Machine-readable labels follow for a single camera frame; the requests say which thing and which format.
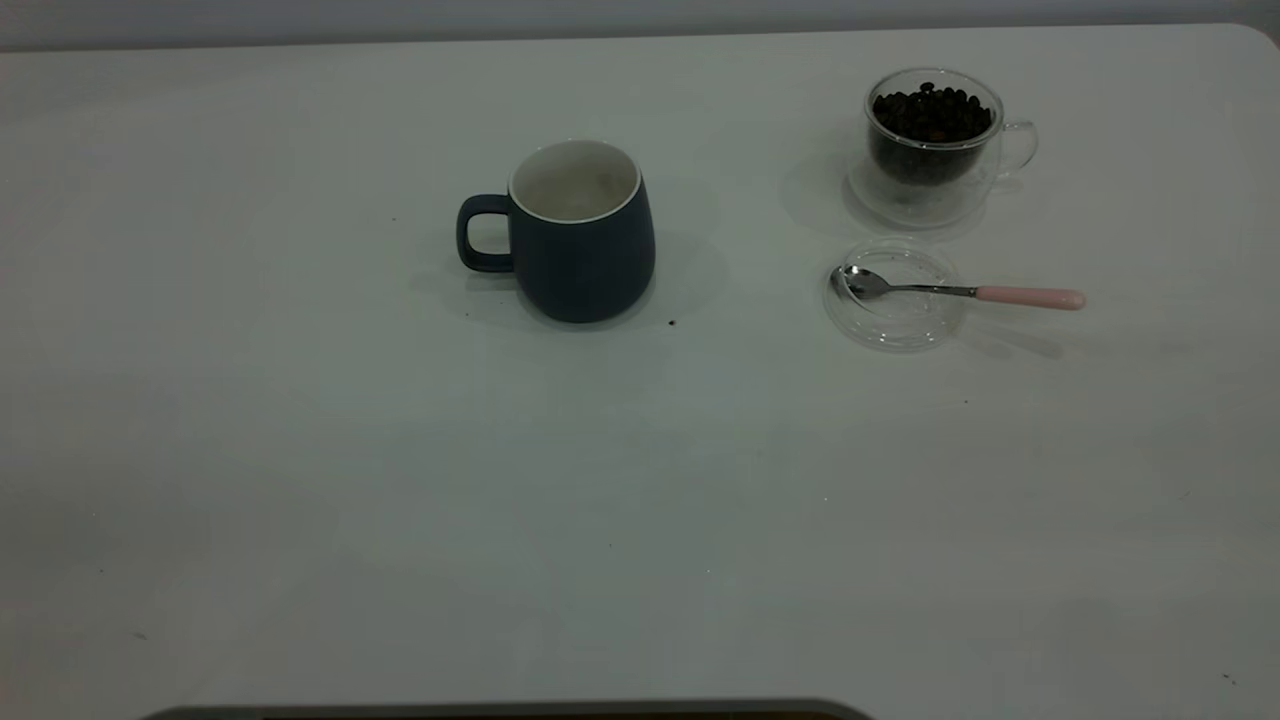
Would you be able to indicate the dark grey ceramic mug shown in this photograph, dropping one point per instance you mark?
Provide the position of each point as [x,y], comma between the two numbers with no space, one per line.
[585,270]

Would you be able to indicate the pile of coffee beans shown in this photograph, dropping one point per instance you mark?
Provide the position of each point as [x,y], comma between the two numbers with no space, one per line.
[935,115]

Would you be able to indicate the clear glass saucer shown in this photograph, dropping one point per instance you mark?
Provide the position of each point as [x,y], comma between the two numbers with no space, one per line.
[895,325]

